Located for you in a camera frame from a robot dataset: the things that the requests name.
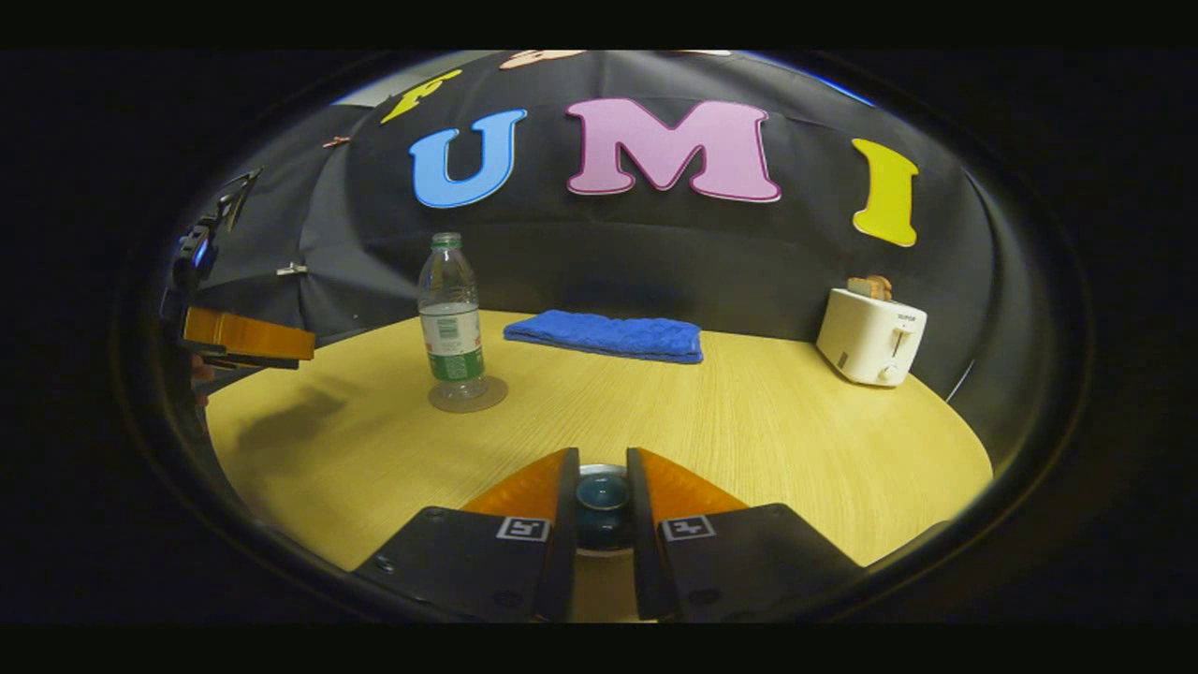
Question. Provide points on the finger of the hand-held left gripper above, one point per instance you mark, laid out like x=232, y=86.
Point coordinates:
x=253, y=362
x=248, y=335

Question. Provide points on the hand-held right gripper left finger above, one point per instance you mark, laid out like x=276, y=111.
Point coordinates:
x=563, y=524

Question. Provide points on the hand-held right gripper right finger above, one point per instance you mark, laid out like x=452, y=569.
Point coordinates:
x=642, y=524

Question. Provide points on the teal teacup lid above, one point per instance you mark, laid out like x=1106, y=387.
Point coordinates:
x=603, y=510

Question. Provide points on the ceramic teacup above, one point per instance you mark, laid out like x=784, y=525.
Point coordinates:
x=604, y=468

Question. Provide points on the round brown coaster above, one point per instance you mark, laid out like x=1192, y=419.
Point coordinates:
x=491, y=395

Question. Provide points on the clear plastic water bottle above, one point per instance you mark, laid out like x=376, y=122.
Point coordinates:
x=451, y=328

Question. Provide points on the silver cloth clip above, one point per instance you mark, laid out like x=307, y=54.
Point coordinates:
x=292, y=270

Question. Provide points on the blue folded towel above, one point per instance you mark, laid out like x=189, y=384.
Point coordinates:
x=608, y=335

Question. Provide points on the black backdrop cloth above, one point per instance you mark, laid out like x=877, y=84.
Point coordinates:
x=655, y=253

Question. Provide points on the white toaster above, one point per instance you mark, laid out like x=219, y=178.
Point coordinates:
x=866, y=342

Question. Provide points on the toast slice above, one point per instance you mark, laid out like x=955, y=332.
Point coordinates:
x=882, y=285
x=858, y=287

